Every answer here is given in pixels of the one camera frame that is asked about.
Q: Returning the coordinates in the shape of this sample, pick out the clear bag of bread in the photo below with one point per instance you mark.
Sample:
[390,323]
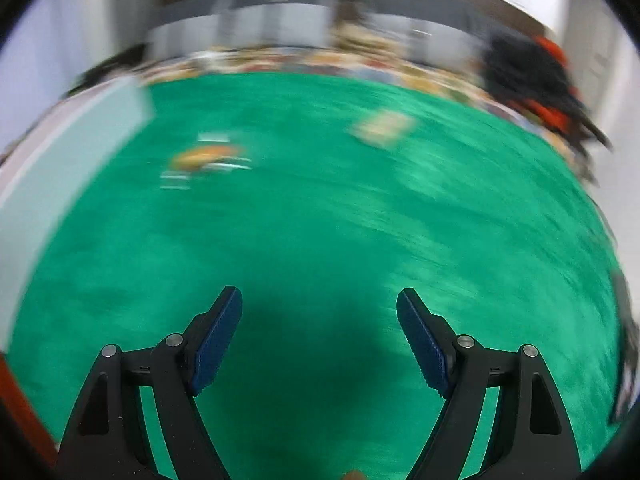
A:
[382,127]

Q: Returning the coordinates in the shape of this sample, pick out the grey two-tone pillow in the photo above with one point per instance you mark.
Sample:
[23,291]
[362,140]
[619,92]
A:
[182,35]
[275,22]
[425,40]

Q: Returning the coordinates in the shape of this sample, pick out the person's orange fleece clothing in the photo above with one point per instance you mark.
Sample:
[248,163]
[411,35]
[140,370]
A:
[20,400]

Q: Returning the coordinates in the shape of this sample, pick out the clear bag of sausages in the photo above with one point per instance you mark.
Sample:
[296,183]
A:
[205,156]

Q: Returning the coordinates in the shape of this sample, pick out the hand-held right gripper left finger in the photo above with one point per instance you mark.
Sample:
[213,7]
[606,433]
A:
[217,345]

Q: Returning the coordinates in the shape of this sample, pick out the black bag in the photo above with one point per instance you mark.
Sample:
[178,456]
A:
[120,62]

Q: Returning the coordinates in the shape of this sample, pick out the white cardboard box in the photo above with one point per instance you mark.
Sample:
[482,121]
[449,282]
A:
[65,160]

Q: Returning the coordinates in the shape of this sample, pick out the floral bedsheet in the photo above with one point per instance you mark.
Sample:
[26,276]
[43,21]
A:
[300,62]

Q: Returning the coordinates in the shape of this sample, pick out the black jacket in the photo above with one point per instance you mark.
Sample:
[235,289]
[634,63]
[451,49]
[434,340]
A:
[520,70]

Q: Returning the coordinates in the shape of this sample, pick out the green patterned blanket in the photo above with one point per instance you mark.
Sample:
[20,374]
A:
[320,210]

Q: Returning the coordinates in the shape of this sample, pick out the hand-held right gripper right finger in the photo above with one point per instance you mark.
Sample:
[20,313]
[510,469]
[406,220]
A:
[425,345]

